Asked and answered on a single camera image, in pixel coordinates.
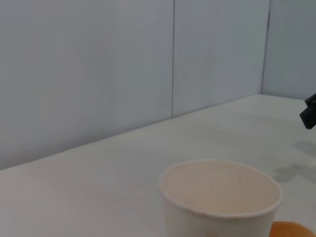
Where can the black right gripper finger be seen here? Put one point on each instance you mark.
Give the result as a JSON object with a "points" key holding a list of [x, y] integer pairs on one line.
{"points": [[309, 116]]}

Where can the brown water stain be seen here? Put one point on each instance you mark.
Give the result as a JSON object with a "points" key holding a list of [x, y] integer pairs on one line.
{"points": [[288, 230]]}

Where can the white paper cup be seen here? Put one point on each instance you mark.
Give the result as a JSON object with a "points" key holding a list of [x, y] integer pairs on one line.
{"points": [[217, 197]]}

